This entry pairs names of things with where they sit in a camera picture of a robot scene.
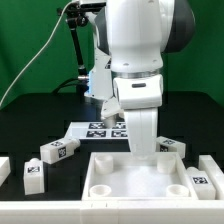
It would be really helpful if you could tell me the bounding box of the white square tabletop panel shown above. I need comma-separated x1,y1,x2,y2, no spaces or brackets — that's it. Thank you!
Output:
82,152,198,201

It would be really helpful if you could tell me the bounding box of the black cable on table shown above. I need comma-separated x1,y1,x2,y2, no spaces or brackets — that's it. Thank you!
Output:
51,77,88,95

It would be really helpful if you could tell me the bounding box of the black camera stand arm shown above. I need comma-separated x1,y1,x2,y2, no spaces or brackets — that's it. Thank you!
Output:
57,3,88,77

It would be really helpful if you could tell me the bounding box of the white cable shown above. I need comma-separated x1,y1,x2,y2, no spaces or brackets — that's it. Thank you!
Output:
0,0,78,108

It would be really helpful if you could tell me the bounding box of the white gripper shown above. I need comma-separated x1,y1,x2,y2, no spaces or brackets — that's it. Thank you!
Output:
113,74,163,158

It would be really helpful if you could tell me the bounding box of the white marker base sheet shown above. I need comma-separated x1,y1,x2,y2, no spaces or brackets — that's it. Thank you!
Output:
65,122,127,140

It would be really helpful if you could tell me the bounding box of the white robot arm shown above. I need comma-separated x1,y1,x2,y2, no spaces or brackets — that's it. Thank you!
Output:
94,0,195,158

